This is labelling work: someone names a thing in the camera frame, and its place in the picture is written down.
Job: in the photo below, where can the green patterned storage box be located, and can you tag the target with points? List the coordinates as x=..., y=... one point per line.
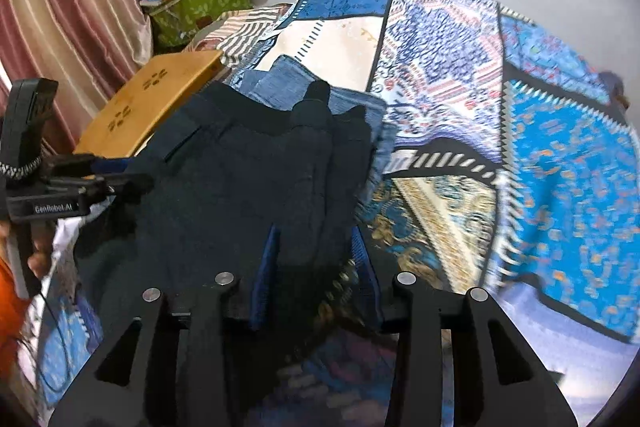
x=175, y=22

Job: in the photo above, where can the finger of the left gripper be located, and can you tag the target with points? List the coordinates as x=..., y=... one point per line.
x=100, y=164
x=131, y=186

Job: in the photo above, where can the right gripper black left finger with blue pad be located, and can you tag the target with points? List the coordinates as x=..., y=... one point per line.
x=196, y=359

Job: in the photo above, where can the striped maroon curtain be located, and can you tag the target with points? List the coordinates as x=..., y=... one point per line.
x=90, y=47

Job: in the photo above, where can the black pants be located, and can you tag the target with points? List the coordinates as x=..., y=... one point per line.
x=226, y=171

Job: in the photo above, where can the blue patchwork bedspread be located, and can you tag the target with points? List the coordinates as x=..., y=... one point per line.
x=497, y=161

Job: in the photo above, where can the dark blue bag by wall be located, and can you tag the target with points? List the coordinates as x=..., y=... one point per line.
x=616, y=90

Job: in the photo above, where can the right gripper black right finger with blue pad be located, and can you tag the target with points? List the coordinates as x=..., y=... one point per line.
x=498, y=378

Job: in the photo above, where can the person's left hand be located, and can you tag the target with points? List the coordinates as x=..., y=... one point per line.
x=40, y=260

